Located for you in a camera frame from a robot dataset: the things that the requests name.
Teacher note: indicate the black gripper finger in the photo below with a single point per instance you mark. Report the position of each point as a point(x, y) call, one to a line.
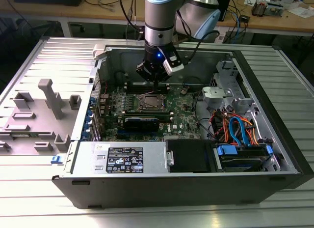
point(164, 76)
point(146, 70)

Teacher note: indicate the silver CPU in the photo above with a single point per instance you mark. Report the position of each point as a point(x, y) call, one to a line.
point(154, 99)

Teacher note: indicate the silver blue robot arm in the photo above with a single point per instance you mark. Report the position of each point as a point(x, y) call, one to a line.
point(159, 21)

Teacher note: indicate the blue slot retainer clip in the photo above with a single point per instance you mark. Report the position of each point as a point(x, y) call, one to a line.
point(87, 125)
point(92, 101)
point(86, 135)
point(90, 113)

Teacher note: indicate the CPU cooler heatsink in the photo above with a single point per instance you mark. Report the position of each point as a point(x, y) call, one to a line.
point(260, 8)

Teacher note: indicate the coin battery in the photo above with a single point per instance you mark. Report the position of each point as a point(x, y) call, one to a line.
point(184, 91)

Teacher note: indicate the green motherboard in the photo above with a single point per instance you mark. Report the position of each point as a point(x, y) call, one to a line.
point(181, 115)

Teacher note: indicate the grey case latch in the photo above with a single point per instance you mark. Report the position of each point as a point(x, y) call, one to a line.
point(99, 51)

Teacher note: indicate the black graphics card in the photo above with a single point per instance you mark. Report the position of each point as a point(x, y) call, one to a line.
point(141, 124)

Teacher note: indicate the silver drive cage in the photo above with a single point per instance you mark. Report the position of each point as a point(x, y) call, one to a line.
point(224, 75)

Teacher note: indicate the black plastic shroud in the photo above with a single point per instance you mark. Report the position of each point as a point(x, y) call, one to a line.
point(189, 155)

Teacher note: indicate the silver power supply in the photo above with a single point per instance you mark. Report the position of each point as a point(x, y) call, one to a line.
point(152, 159)

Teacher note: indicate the small black box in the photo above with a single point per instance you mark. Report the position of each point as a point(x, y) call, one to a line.
point(244, 18)

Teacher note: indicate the hard disk in blue carrier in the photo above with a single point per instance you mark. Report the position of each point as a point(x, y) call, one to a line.
point(240, 161)

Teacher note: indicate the black PC case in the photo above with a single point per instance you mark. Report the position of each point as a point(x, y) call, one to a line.
point(147, 191)

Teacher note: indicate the wooden desk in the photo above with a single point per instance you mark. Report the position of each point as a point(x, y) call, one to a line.
point(269, 24)

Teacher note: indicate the grey parts rack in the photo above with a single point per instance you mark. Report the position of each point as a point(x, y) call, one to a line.
point(36, 124)

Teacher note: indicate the small blue clip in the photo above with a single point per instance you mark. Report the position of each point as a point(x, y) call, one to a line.
point(56, 160)

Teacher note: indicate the electronics board box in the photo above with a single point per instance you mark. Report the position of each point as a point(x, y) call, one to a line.
point(276, 9)

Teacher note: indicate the white paper sheets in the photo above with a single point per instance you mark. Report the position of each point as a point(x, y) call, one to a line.
point(301, 12)

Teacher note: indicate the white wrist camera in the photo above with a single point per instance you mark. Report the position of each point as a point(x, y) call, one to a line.
point(174, 64)

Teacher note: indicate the silver metal bracket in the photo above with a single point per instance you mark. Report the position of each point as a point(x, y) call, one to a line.
point(216, 96)

